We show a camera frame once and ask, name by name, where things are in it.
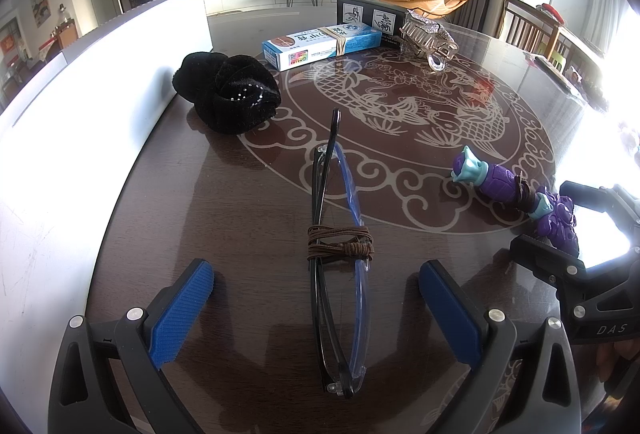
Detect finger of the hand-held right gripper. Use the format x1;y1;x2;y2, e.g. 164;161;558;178
559;181;640;247
510;234;592;295

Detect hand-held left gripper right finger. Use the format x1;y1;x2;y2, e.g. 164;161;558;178
417;259;583;434

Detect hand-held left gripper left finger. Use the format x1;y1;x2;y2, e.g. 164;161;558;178
47;259;215;434

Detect purple toy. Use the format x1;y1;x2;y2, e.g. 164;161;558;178
451;145;581;260

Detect black blue-lens glasses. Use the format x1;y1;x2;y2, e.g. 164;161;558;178
310;108;375;400

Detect blue white cream box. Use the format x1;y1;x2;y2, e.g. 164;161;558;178
261;23;382;72

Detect dark wooden desktop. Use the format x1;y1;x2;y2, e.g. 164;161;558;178
85;12;640;434

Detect person's right hand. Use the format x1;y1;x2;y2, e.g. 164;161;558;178
596;340;640;396

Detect dark brown hair band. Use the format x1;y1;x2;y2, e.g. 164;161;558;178
514;171;536;210

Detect black remote control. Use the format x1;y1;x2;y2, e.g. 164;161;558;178
534;54;585;101

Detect dark wooden chair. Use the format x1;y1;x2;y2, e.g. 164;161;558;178
497;0;561;60

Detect white partition board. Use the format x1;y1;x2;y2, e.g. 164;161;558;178
0;0;213;415

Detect clear hair claw clip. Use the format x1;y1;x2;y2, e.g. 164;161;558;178
399;17;460;74

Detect black velvet beaded headpiece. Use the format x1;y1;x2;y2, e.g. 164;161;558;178
172;52;282;135

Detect silver rhinestone hair clip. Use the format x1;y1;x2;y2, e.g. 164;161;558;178
406;8;443;32

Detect black picture box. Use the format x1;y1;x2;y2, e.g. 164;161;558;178
336;0;408;46

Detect brown wooden sideboard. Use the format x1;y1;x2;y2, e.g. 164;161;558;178
50;19;81;50

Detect brown cord hair tie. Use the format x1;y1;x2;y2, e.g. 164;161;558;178
306;224;375;261

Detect beige string band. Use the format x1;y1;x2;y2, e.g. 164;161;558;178
320;28;352;56

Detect framed wall painting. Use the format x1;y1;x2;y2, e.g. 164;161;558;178
31;0;51;28

